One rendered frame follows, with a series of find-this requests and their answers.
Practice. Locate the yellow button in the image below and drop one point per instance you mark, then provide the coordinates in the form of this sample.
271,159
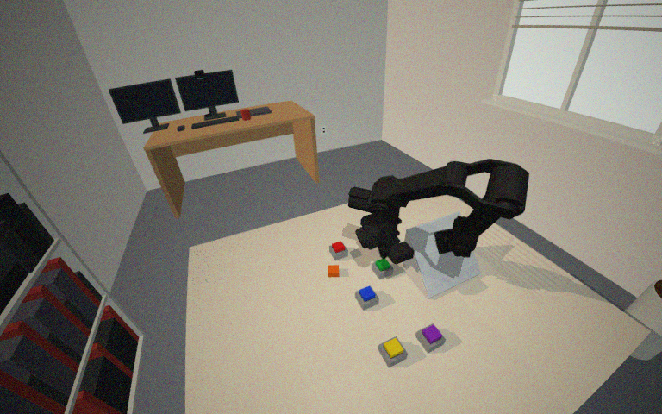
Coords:
392,351

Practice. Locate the blue button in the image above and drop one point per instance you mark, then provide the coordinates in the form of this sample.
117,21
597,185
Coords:
367,297

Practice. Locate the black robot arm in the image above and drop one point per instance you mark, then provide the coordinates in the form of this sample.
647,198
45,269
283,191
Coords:
505,197

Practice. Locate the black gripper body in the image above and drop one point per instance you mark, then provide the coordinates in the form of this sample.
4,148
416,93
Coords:
397,252

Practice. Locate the green button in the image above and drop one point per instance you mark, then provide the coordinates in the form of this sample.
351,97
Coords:
382,268

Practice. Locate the red button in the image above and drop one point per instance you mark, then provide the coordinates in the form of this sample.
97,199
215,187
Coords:
338,250

